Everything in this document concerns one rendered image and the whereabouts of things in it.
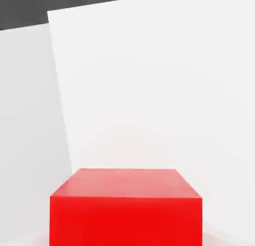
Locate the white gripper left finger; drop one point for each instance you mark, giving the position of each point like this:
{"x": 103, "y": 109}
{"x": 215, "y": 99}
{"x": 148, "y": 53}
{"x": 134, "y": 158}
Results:
{"x": 40, "y": 241}

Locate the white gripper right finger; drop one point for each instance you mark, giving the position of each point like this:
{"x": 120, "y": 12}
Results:
{"x": 214, "y": 238}

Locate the small red cube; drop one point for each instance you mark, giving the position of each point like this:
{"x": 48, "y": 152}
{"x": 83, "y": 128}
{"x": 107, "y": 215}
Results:
{"x": 126, "y": 220}

